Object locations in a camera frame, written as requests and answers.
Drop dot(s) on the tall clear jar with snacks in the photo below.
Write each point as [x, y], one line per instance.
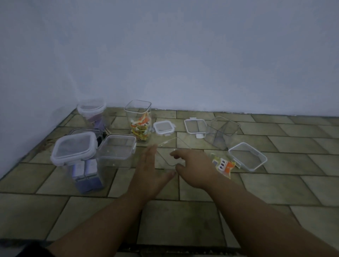
[137, 107]

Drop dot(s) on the person's left forearm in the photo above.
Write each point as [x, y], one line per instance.
[100, 230]

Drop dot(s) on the orange yellow snack packet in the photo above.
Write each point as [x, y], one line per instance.
[225, 166]

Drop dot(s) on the person's left hand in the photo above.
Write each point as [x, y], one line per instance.
[148, 180]

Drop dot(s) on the small square white-rimmed lid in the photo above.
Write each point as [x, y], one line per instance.
[164, 128]

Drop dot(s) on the person's right hand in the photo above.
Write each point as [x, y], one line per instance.
[198, 169]

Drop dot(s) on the purple binder clip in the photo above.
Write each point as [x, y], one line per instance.
[98, 124]

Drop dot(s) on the person's black clothing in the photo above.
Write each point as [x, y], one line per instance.
[34, 251]

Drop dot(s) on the pink binder clip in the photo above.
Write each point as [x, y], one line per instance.
[92, 118]

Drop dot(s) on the rectangular white-rimmed lid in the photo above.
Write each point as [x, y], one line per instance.
[195, 126]

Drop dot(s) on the person's right forearm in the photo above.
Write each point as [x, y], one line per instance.
[264, 219]

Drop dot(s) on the low square clear container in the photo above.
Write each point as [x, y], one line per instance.
[114, 164]

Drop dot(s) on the large tall clear container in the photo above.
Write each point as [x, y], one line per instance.
[69, 180]

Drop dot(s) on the heap of colorful snack packets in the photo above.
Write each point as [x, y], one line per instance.
[140, 128]

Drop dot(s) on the small clear plastic container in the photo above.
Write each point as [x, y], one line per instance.
[172, 145]

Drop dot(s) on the clear container black clip lid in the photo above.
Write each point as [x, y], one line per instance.
[98, 135]

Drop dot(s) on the square clear plastic container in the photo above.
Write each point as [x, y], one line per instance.
[221, 135]

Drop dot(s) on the shallow rectangular clear container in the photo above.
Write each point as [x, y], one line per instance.
[247, 157]

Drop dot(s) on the large white-rimmed lid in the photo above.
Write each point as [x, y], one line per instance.
[72, 147]

